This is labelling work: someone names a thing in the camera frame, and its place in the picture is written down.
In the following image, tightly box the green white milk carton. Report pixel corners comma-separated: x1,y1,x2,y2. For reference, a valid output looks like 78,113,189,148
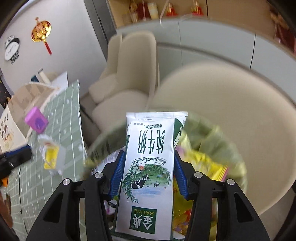
114,111,188,240

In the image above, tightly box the yellow-green trash bag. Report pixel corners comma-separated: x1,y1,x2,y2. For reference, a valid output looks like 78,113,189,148
83,111,248,237

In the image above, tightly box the green grid tablecloth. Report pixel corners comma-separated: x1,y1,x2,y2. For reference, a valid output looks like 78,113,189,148
1,81,86,240

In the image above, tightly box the white yellow toy chair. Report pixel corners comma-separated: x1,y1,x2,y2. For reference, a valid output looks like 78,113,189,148
38,135,66,176

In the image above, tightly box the pink toy bin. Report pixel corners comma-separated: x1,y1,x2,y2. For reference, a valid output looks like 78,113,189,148
25,107,49,134

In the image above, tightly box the purple yellow cracker bag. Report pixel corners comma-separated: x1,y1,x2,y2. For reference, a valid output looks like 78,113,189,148
181,150,228,182

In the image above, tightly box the red yellow snack bag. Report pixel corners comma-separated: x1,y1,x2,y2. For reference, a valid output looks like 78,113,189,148
172,177,193,235

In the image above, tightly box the beige chair far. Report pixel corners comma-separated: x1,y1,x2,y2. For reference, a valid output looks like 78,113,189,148
88,34,123,104

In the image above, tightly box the beige chair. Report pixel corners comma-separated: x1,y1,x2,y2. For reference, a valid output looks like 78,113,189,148
92,31,159,133
88,34,123,104

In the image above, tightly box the beige chair near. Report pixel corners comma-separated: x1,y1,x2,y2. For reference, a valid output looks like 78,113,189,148
92,31,159,133

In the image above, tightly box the panda wall clock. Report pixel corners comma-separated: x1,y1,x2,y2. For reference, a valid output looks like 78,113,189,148
4,35,20,65

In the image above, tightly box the gold red wall ornament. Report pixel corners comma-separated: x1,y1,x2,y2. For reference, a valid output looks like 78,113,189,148
31,17,52,55

